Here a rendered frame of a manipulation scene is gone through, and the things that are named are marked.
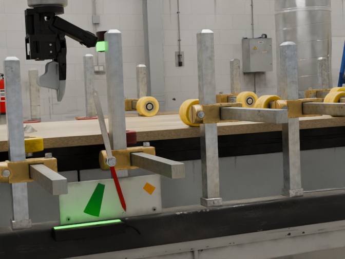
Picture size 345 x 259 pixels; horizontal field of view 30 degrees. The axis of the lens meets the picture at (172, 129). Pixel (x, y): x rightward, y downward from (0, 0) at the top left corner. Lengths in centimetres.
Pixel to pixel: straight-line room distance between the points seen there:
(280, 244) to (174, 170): 60
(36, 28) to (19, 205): 42
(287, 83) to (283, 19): 382
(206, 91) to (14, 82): 49
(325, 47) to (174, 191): 384
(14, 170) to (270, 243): 74
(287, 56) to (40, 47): 69
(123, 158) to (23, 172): 25
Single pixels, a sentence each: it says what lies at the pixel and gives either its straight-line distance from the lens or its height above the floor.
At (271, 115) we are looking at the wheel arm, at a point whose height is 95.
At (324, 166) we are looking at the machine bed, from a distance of 214.
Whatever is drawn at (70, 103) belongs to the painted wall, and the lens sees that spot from 891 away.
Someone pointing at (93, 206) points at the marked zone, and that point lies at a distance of 160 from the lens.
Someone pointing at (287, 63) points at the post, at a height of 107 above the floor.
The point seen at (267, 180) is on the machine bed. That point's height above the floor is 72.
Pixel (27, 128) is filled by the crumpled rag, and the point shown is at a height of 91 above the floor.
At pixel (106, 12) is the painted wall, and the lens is 913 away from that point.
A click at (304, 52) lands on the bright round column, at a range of 552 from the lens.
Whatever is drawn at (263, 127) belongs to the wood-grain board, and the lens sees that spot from 194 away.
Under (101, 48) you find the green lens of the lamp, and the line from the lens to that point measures 164.
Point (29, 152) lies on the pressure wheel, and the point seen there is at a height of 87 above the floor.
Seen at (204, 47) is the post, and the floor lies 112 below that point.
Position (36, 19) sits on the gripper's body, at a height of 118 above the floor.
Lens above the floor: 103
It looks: 4 degrees down
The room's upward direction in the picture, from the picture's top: 2 degrees counter-clockwise
